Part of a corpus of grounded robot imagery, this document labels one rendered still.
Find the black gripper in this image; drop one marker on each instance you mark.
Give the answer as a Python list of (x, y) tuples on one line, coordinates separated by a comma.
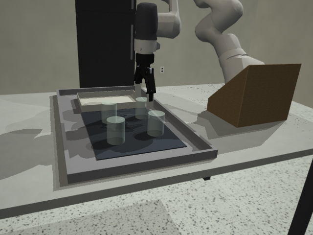
[(144, 71)]

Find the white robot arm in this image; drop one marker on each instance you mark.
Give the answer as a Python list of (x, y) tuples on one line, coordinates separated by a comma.
[(149, 24)]

